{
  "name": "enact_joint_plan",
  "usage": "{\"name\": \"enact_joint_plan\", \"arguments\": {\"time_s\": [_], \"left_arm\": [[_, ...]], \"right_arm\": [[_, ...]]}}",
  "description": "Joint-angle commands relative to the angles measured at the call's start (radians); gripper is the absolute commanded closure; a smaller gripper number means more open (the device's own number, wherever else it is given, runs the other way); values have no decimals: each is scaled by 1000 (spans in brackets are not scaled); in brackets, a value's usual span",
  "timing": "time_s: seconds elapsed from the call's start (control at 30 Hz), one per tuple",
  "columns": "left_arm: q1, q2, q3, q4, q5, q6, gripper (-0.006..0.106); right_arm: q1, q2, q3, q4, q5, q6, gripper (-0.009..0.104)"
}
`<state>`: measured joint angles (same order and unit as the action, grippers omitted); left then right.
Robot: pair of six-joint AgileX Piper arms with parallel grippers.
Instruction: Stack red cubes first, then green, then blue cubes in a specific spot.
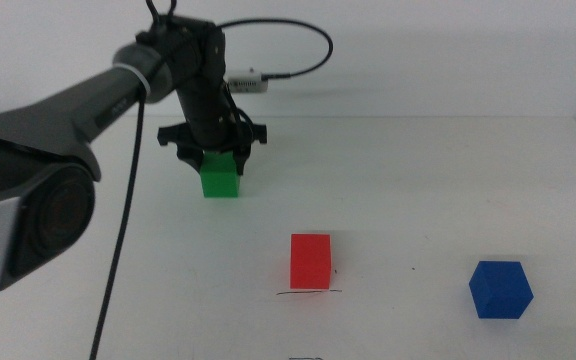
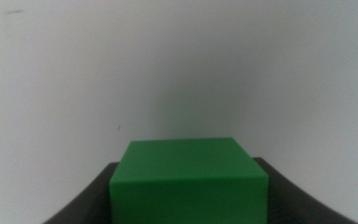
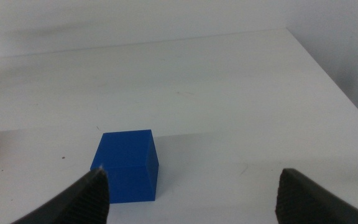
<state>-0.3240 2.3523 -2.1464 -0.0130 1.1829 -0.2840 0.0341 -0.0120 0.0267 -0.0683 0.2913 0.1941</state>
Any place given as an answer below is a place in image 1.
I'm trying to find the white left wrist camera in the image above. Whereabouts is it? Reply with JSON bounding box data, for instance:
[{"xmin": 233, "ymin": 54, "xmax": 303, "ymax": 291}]
[{"xmin": 227, "ymin": 69, "xmax": 270, "ymax": 95}]

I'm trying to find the green cube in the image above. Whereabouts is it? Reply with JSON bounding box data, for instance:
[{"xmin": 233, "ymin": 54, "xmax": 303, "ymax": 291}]
[{"xmin": 199, "ymin": 151, "xmax": 242, "ymax": 199}]

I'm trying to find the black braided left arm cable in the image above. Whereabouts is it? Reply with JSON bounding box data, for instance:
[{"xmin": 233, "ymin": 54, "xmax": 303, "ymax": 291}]
[{"xmin": 89, "ymin": 0, "xmax": 334, "ymax": 360}]

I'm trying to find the red cube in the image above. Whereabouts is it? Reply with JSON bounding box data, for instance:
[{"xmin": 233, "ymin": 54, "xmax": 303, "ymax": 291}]
[{"xmin": 289, "ymin": 233, "xmax": 333, "ymax": 291}]

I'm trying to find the white left arm cable tie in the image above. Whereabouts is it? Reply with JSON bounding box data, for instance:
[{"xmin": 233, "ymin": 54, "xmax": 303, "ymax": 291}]
[{"xmin": 114, "ymin": 61, "xmax": 152, "ymax": 100}]

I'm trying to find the blue cube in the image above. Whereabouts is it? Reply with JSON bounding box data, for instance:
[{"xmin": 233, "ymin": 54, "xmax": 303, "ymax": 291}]
[{"xmin": 468, "ymin": 260, "xmax": 535, "ymax": 320}]

